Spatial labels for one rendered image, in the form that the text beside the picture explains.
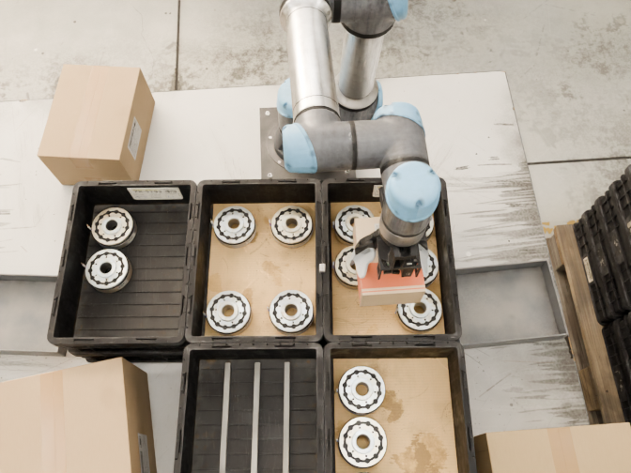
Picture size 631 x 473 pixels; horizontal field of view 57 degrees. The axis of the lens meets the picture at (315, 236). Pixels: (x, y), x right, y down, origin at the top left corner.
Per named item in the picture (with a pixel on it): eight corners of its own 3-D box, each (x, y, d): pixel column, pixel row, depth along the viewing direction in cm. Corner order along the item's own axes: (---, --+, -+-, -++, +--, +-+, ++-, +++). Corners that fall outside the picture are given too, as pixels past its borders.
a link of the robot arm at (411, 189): (438, 152, 83) (448, 205, 80) (425, 188, 93) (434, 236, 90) (383, 156, 83) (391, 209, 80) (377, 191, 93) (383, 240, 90)
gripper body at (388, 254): (376, 281, 104) (381, 257, 93) (371, 236, 108) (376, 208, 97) (418, 278, 105) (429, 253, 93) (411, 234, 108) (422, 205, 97)
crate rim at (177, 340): (77, 185, 144) (73, 180, 141) (199, 184, 143) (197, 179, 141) (50, 346, 128) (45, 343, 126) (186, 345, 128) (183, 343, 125)
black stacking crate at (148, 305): (92, 203, 152) (75, 182, 142) (206, 202, 152) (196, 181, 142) (68, 355, 137) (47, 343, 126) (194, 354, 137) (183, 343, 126)
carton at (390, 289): (352, 233, 123) (354, 218, 116) (409, 229, 123) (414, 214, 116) (360, 306, 116) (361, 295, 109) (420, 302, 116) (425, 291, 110)
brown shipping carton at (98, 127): (137, 189, 166) (119, 160, 152) (61, 184, 167) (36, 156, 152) (155, 101, 178) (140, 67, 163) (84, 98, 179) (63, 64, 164)
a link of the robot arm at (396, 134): (352, 99, 88) (360, 162, 84) (425, 96, 89) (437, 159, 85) (348, 129, 96) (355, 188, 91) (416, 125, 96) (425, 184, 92)
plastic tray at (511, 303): (541, 266, 156) (547, 258, 151) (561, 339, 148) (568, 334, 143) (441, 275, 155) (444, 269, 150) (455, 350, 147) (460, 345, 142)
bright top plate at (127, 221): (93, 210, 146) (92, 209, 146) (133, 205, 147) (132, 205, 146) (91, 247, 142) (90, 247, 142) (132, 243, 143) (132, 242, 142)
